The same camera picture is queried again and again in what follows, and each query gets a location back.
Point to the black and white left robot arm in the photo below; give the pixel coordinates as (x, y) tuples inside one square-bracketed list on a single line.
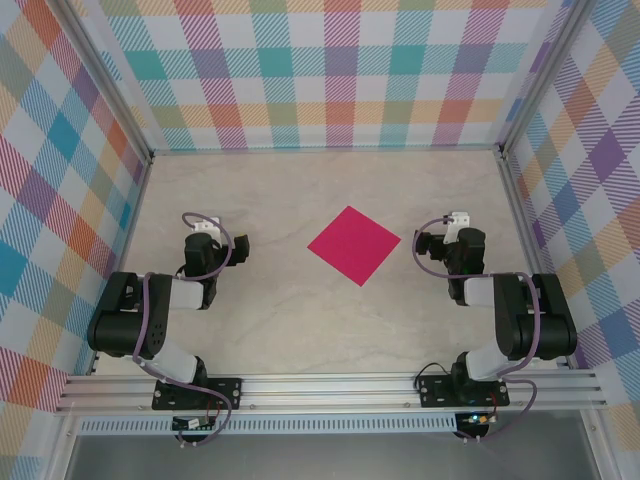
[(120, 330)]

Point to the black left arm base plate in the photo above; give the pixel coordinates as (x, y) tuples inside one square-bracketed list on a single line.
[(230, 392)]

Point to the small circuit board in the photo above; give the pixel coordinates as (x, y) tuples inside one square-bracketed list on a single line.
[(477, 419), (192, 425)]

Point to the aluminium mounting rail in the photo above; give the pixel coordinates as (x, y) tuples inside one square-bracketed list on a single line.
[(325, 392)]

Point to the grey metal panel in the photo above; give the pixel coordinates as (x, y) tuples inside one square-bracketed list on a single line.
[(325, 457)]

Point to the small left circuit board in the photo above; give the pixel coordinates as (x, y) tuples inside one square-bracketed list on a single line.
[(192, 425)]

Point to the aluminium frame post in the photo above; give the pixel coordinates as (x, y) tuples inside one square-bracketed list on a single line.
[(107, 82), (542, 80)]

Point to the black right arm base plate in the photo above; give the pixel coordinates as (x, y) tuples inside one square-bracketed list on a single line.
[(430, 392)]

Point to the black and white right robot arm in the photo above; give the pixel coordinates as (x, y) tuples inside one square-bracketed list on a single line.
[(545, 320)]

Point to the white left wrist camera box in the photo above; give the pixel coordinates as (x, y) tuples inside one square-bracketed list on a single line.
[(207, 224)]

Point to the aluminium frame side bar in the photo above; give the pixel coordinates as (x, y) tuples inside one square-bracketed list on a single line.
[(121, 260), (527, 260)]

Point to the small right circuit board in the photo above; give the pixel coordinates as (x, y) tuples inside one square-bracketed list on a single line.
[(477, 419)]

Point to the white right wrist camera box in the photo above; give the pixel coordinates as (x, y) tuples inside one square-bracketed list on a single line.
[(459, 219)]

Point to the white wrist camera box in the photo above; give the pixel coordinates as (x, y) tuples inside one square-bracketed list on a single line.
[(459, 219), (207, 224)]

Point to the pink square paper sheet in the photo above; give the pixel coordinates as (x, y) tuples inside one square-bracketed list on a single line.
[(355, 245)]

